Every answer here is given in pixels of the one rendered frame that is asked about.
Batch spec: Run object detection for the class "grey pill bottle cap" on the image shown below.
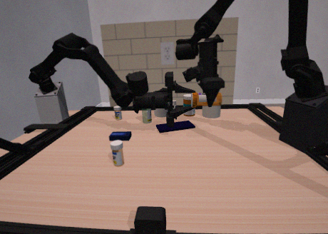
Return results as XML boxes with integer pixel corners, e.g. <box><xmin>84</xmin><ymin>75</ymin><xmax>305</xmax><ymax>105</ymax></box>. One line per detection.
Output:
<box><xmin>191</xmin><ymin>92</ymin><xmax>197</xmax><ymax>108</ymax></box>

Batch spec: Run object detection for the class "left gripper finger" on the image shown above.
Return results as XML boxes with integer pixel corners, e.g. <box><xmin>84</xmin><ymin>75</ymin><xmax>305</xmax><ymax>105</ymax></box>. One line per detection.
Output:
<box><xmin>175</xmin><ymin>81</ymin><xmax>195</xmax><ymax>93</ymax></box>
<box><xmin>175</xmin><ymin>106</ymin><xmax>194</xmax><ymax>119</ymax></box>

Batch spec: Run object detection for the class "small white pill bottle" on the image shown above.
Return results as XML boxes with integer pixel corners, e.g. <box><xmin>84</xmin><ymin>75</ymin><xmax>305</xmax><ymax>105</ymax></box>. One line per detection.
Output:
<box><xmin>113</xmin><ymin>106</ymin><xmax>122</xmax><ymax>121</ymax></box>

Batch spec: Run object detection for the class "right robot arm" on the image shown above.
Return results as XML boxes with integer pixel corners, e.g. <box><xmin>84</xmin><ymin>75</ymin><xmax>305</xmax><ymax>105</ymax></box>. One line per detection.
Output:
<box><xmin>175</xmin><ymin>0</ymin><xmax>328</xmax><ymax>102</ymax></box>

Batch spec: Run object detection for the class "grey mug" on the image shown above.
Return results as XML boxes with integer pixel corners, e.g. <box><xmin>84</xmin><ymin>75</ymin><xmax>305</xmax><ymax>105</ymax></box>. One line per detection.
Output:
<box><xmin>154</xmin><ymin>101</ymin><xmax>176</xmax><ymax>117</ymax></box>

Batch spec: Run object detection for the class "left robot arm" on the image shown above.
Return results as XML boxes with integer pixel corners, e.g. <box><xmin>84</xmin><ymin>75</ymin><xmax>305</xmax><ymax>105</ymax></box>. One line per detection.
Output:
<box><xmin>29</xmin><ymin>33</ymin><xmax>150</xmax><ymax>113</ymax></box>

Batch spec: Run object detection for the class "orange pill bottle with white label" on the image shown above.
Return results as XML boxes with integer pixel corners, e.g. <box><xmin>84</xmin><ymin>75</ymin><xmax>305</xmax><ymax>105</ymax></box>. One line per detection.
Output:
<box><xmin>197</xmin><ymin>93</ymin><xmax>222</xmax><ymax>106</ymax></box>

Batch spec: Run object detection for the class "tan brick tile backsplash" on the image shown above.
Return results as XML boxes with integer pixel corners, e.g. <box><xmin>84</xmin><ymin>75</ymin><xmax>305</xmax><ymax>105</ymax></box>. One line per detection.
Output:
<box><xmin>101</xmin><ymin>17</ymin><xmax>239</xmax><ymax>104</ymax></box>

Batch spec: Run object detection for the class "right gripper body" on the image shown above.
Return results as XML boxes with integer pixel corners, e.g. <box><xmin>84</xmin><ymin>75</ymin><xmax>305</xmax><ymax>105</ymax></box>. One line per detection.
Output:
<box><xmin>196</xmin><ymin>58</ymin><xmax>225</xmax><ymax>89</ymax></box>

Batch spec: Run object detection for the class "white-capped pill bottle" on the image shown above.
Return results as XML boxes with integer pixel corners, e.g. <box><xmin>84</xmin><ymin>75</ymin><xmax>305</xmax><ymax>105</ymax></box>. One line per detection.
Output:
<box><xmin>142</xmin><ymin>108</ymin><xmax>152</xmax><ymax>123</ymax></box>

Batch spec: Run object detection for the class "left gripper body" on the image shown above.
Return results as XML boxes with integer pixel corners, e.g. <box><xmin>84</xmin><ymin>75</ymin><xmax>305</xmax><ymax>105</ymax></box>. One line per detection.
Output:
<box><xmin>149</xmin><ymin>71</ymin><xmax>175</xmax><ymax>128</ymax></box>

